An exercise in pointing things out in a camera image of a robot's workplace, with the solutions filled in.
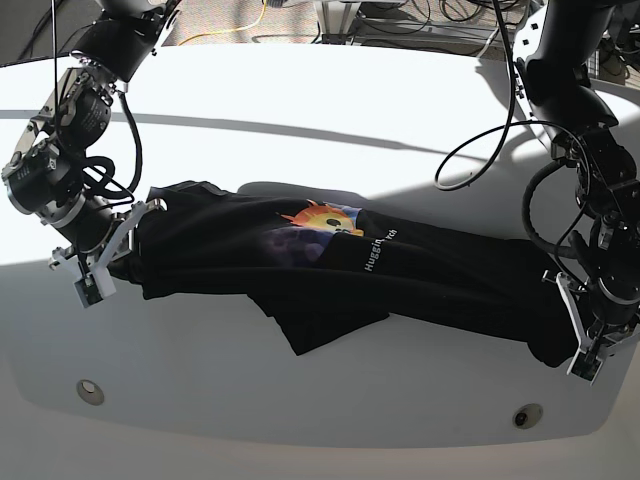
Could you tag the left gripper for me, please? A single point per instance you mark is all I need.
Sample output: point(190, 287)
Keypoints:
point(604, 323)

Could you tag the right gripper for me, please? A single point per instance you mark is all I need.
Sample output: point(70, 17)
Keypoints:
point(97, 234)

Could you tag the black printed t-shirt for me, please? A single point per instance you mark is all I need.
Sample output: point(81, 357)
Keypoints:
point(323, 270)

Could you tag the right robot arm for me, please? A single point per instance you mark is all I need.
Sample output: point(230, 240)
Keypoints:
point(50, 173)

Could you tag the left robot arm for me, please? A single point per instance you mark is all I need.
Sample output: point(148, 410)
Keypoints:
point(550, 53)

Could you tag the right table grommet hole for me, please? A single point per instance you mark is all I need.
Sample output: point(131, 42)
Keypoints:
point(527, 416)

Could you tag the table grommet hole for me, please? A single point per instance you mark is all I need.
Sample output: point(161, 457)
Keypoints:
point(527, 416)
point(90, 392)

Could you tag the left table grommet hole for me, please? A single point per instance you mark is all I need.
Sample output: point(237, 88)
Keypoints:
point(90, 392)

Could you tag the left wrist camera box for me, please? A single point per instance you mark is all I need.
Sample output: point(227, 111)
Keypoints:
point(585, 365)

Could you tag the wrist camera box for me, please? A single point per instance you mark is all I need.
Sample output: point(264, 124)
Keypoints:
point(93, 288)
point(585, 365)

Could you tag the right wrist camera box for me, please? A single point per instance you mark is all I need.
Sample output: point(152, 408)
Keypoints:
point(93, 288)

